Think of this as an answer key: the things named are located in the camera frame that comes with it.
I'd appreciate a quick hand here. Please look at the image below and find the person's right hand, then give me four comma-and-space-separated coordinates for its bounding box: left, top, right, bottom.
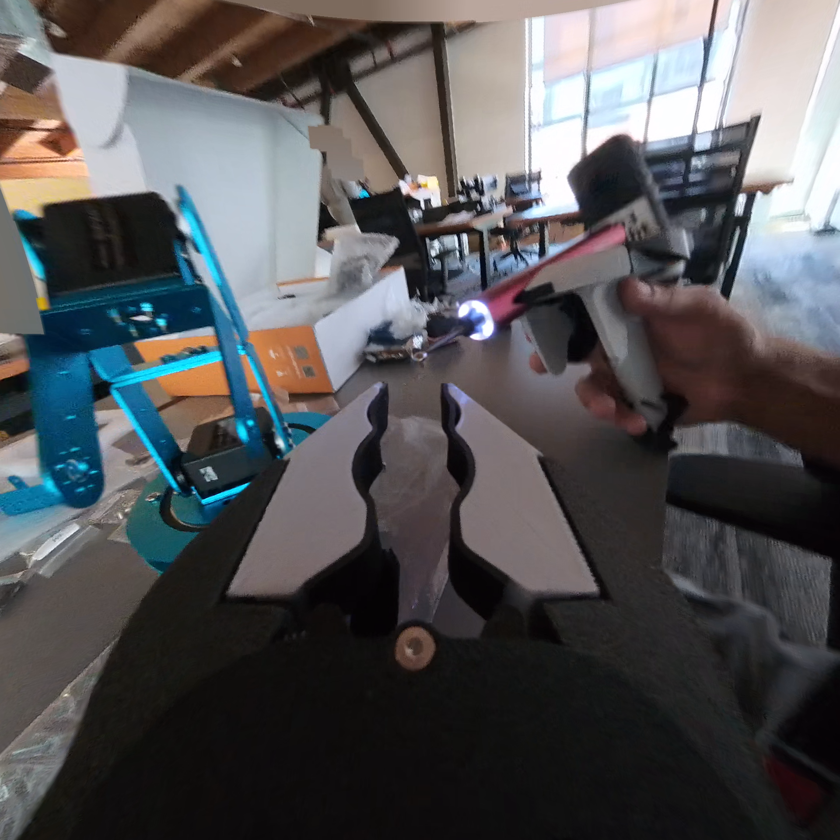
529, 277, 775, 437

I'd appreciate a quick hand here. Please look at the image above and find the white cardboard box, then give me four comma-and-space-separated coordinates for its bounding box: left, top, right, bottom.
51, 52, 413, 396

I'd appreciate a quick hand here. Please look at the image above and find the pile of small hardware bags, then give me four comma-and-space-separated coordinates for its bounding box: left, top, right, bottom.
0, 499, 142, 585

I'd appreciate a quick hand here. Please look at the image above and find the black mesh office chair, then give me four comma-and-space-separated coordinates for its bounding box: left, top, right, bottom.
643, 115, 763, 299

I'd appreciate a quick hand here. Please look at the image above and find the large clear plastic bag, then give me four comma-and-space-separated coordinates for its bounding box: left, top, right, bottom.
0, 415, 462, 808

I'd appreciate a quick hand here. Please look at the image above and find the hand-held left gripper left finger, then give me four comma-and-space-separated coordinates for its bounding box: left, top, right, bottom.
226, 382, 400, 636

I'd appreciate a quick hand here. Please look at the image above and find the red screwdriver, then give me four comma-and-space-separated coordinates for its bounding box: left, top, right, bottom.
415, 223, 628, 362

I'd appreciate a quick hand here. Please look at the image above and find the bubble wrap bundle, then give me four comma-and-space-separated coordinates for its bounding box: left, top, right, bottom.
328, 233, 401, 294

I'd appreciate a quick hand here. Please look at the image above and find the office window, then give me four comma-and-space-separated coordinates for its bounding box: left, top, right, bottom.
527, 0, 742, 198

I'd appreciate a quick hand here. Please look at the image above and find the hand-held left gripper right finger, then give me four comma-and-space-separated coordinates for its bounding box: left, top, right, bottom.
441, 382, 602, 637

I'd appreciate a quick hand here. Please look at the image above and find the blue toy robot arm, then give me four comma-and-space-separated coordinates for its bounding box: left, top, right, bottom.
0, 185, 334, 577

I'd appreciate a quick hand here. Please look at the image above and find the silver antistatic bag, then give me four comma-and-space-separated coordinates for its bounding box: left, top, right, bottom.
364, 322, 429, 363

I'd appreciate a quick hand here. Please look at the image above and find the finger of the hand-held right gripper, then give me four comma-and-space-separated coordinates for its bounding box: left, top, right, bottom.
523, 244, 632, 306
527, 302, 586, 376

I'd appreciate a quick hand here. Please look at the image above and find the wooden desk with clutter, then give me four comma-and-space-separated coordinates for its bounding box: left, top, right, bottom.
397, 172, 460, 211

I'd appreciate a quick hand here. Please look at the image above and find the clear plastic wrap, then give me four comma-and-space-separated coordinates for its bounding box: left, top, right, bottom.
386, 297, 433, 337

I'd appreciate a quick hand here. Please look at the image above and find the person's right forearm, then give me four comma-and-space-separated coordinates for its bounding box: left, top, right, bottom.
751, 335, 840, 468

